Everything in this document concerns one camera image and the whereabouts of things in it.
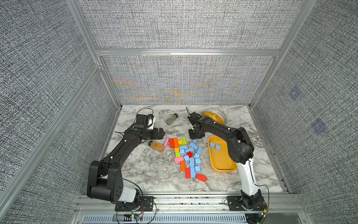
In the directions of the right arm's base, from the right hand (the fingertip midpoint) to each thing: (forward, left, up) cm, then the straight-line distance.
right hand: (192, 132), depth 98 cm
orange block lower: (-22, +7, -4) cm, 24 cm away
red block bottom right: (-30, -3, -2) cm, 30 cm away
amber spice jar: (-10, +25, 0) cm, 27 cm away
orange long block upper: (-7, +12, -2) cm, 14 cm away
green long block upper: (-6, +6, -3) cm, 9 cm away
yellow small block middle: (-7, +9, -1) cm, 11 cm away
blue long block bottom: (-27, +1, -2) cm, 27 cm away
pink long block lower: (-19, +10, -2) cm, 21 cm away
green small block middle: (-16, +10, -1) cm, 19 cm away
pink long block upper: (-7, +18, -2) cm, 20 cm away
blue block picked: (-10, -12, +1) cm, 16 cm away
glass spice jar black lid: (+13, +16, 0) cm, 20 cm away
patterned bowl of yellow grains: (+19, -20, -2) cm, 28 cm away
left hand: (-5, +22, +10) cm, 25 cm away
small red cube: (-16, +3, -1) cm, 16 cm away
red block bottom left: (-27, +4, -2) cm, 28 cm away
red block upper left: (-7, +15, -1) cm, 16 cm away
